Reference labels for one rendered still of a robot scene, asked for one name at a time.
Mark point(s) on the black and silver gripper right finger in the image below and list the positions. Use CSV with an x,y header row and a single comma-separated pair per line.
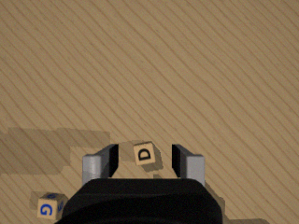
x,y
188,165

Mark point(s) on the wooden letter block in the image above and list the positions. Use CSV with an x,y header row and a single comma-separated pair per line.
x,y
144,153
50,205

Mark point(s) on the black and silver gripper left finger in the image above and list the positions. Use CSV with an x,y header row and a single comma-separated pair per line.
x,y
102,164

